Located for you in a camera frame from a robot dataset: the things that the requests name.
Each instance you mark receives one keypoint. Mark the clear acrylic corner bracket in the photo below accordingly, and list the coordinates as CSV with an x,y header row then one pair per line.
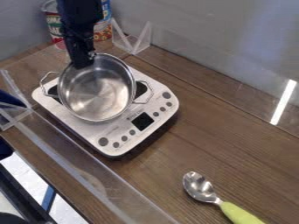
x,y
130,43

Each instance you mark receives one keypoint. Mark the white and black stove top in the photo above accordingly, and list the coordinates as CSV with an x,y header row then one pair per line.
x,y
115,137

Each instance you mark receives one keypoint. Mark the clear acrylic left bracket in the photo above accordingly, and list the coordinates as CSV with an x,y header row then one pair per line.
x,y
15,108

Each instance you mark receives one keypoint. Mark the silver steel pot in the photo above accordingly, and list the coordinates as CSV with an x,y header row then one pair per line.
x,y
99,92

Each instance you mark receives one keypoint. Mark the tomato sauce can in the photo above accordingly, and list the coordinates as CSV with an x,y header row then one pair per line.
x,y
54,22

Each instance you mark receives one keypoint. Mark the clear acrylic front barrier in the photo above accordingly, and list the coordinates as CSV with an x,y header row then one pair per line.
x,y
99,194

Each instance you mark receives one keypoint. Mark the blue cloth object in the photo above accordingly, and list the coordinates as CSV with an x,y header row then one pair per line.
x,y
7,102

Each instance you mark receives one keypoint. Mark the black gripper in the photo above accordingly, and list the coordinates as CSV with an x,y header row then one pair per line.
x,y
79,15

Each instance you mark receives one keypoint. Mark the alphabet soup can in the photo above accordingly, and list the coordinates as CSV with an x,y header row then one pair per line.
x,y
103,28

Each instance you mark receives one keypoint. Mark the black and blue stand frame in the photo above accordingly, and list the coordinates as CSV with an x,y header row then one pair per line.
x,y
28,210

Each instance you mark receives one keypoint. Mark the spoon with green handle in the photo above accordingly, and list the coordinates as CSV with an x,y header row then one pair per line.
x,y
200,190

